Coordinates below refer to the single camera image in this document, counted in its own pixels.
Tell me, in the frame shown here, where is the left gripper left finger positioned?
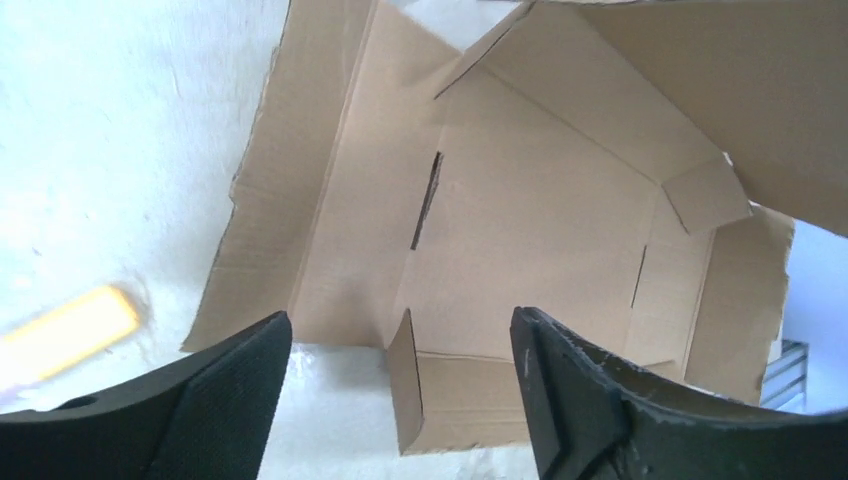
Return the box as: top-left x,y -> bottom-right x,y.
1,312 -> 292,480

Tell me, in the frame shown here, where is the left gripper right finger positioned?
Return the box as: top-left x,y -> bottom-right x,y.
510,307 -> 847,479

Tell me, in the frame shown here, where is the brown cardboard box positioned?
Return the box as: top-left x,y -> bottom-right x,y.
183,1 -> 847,453

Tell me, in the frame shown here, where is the yellow highlighter marker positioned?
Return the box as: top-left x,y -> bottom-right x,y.
1,285 -> 142,397

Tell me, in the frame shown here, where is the aluminium frame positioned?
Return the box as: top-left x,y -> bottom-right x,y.
760,340 -> 809,414

